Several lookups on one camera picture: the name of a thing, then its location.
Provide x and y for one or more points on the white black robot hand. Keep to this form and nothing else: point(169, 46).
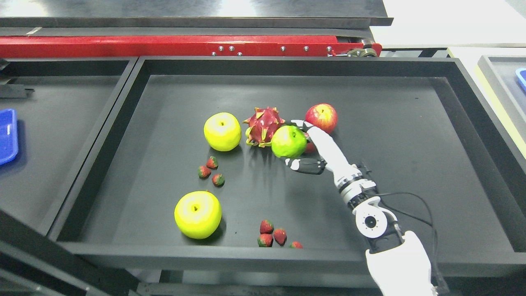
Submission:
point(332, 158)

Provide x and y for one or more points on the green apple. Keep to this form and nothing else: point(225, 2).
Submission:
point(288, 141)

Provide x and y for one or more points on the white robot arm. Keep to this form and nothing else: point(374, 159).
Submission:
point(396, 260)

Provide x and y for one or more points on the red apple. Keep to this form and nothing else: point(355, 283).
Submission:
point(324, 116)

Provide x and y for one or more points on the yellow apple upper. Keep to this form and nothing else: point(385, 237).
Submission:
point(222, 131)

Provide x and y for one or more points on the yellow apple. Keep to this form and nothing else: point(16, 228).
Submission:
point(198, 214)
point(222, 131)

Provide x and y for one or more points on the black shelf tray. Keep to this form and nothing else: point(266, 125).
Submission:
point(419, 125)

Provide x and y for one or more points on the yellow apple lower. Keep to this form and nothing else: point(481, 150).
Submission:
point(198, 214)

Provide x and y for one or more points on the red dragon fruit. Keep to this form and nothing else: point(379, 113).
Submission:
point(262, 126)

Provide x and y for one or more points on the strawberry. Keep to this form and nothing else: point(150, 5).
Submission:
point(280, 236)
point(266, 227)
point(265, 240)
point(296, 245)
point(212, 163)
point(218, 180)
point(204, 172)

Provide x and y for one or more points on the blue plastic tray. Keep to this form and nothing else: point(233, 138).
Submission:
point(8, 135)

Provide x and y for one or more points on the red metal beam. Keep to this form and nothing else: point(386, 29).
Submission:
point(181, 45)

